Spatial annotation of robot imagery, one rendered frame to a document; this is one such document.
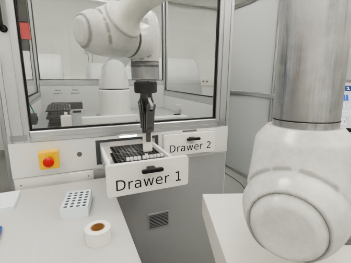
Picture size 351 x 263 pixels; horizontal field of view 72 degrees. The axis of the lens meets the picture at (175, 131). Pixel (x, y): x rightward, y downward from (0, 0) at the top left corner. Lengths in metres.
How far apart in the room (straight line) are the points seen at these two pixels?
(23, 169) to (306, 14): 1.07
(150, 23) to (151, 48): 0.07
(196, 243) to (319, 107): 1.27
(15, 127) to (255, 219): 0.95
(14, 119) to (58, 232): 0.49
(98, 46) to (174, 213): 0.99
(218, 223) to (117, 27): 0.55
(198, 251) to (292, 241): 1.23
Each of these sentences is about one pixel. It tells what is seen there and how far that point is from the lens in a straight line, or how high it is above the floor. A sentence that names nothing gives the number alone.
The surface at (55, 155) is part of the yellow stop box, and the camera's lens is 1.09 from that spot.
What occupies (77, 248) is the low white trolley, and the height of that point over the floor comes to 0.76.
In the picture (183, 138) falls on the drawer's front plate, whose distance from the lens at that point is 1.21.
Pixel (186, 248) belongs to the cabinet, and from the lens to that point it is 1.54.
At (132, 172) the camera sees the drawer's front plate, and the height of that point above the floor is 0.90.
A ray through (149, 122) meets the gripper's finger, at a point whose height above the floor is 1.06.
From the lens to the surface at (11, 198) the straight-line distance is 1.07.
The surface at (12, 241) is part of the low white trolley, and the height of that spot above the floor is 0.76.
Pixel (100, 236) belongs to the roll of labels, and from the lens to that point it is 0.72.
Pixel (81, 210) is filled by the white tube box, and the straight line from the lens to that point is 0.87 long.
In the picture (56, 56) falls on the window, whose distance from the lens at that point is 1.11.
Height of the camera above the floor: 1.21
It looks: 13 degrees down
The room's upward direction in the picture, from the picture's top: straight up
